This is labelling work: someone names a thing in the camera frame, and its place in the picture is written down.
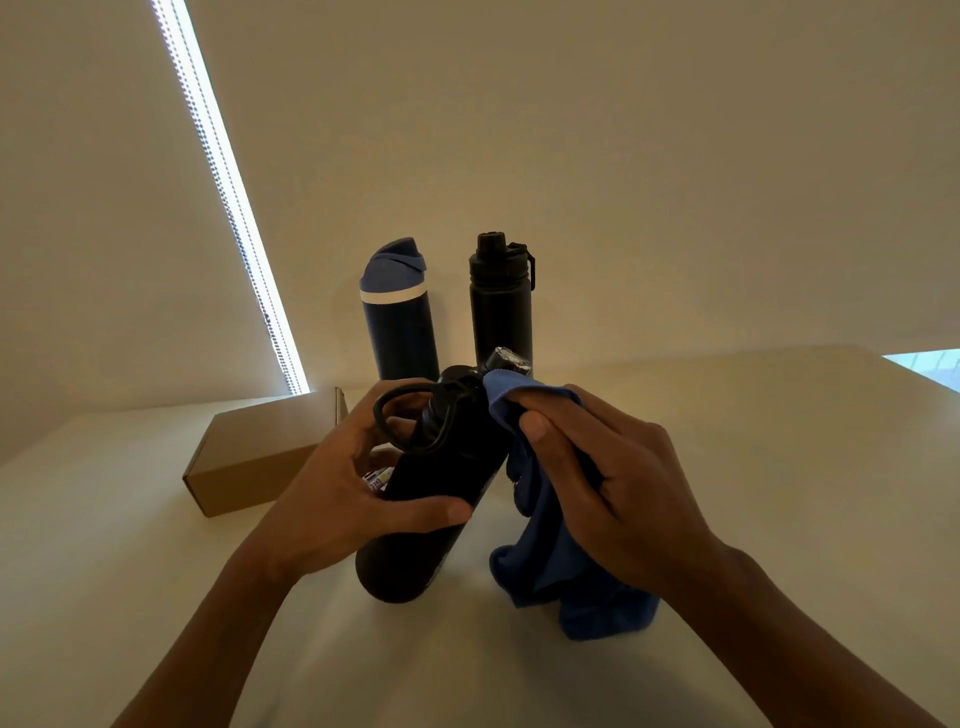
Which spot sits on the person's right hand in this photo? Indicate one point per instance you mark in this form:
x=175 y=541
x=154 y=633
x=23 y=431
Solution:
x=645 y=510

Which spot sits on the bright side window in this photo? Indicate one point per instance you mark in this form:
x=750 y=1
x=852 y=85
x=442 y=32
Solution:
x=930 y=367

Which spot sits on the person's left hand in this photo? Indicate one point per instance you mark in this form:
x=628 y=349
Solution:
x=330 y=517

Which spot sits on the navy bottle with blue lid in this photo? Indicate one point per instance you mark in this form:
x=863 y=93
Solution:
x=401 y=330

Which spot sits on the brown paper box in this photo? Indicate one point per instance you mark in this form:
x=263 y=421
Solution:
x=247 y=450

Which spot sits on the blue cloth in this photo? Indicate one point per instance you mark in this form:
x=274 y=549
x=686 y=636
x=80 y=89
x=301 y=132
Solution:
x=540 y=562

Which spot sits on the black grey gradient bottle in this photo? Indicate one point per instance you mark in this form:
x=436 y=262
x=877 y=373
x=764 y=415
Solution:
x=501 y=315

